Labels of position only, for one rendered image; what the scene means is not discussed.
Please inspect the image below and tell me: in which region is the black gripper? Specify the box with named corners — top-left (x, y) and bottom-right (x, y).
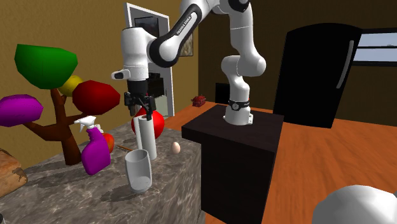
top-left (123, 78), bottom-right (157, 122)

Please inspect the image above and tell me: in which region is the large red apple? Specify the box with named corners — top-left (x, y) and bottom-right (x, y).
top-left (130, 106), bottom-right (165, 140)

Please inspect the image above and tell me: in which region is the white framed picture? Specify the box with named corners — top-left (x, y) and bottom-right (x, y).
top-left (123, 2), bottom-right (176, 119)

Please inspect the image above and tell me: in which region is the white paper towel roll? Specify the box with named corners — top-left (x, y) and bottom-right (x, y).
top-left (137, 113), bottom-right (158, 162)

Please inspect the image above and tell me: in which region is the small red apple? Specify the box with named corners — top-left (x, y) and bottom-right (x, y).
top-left (102, 132), bottom-right (115, 154)

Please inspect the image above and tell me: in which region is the small red object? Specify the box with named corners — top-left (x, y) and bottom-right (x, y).
top-left (191, 95), bottom-right (207, 108)

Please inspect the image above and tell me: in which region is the purple spray bottle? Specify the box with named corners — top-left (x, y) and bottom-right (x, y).
top-left (73, 115), bottom-right (112, 176)

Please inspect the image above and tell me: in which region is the white cup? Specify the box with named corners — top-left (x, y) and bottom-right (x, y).
top-left (124, 149), bottom-right (153, 194)

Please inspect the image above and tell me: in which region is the black box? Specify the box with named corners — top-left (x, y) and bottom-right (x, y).
top-left (214, 82), bottom-right (232, 105)

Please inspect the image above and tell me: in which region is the colourful tree figure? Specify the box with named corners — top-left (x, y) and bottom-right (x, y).
top-left (0, 43), bottom-right (122, 167)

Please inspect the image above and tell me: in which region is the black robot stand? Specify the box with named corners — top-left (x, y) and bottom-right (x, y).
top-left (181, 104), bottom-right (285, 224)

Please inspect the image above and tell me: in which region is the brown bread loaf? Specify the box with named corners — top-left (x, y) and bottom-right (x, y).
top-left (0, 148), bottom-right (29, 199)

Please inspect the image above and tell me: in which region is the black fridge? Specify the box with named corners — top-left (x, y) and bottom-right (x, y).
top-left (272, 22), bottom-right (363, 129)

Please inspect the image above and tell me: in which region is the white rounded object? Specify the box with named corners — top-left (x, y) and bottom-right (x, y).
top-left (311, 185), bottom-right (397, 224)

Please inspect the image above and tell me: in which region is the window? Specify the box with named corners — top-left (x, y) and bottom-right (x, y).
top-left (352, 28), bottom-right (397, 67)

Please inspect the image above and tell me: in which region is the dark wall picture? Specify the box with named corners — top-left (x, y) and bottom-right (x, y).
top-left (179, 26), bottom-right (194, 57)

